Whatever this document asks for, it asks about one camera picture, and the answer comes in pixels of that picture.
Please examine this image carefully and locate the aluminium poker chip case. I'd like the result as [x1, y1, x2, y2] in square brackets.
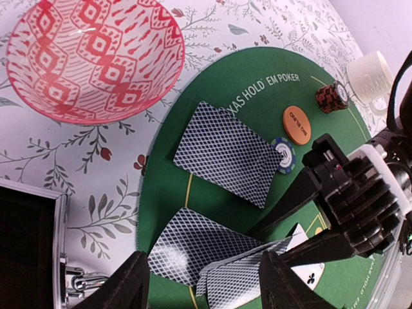
[1, 179, 108, 308]

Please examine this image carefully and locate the cream ceramic mug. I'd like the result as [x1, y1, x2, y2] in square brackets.
[346, 51, 394, 117]

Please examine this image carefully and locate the red patterned bowl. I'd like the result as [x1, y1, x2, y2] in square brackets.
[6, 1, 185, 126]

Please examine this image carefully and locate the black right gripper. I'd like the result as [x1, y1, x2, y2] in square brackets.
[247, 134, 400, 267]

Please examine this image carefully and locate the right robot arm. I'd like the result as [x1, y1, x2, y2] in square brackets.
[249, 58, 411, 267]

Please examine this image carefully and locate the orange big blind button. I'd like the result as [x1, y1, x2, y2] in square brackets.
[283, 106, 312, 145]

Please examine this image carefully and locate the blue playing card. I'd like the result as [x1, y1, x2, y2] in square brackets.
[148, 208, 262, 287]
[173, 102, 283, 209]
[196, 236, 292, 308]

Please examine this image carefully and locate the round green poker mat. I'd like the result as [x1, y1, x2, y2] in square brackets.
[138, 47, 372, 308]

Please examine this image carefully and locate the red black 100 chip stack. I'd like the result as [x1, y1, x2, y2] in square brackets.
[315, 80, 350, 114]

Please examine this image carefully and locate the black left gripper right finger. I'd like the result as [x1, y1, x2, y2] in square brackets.
[259, 251, 334, 309]

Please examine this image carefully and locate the face-up ace of clubs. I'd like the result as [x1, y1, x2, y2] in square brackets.
[286, 223, 325, 290]

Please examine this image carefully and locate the floral white tablecloth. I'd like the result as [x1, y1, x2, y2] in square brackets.
[0, 0, 387, 268]

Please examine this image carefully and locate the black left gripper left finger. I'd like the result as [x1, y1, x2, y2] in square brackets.
[75, 251, 150, 309]

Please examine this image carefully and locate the blue 50 poker chip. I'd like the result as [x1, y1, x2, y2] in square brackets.
[271, 137, 297, 174]

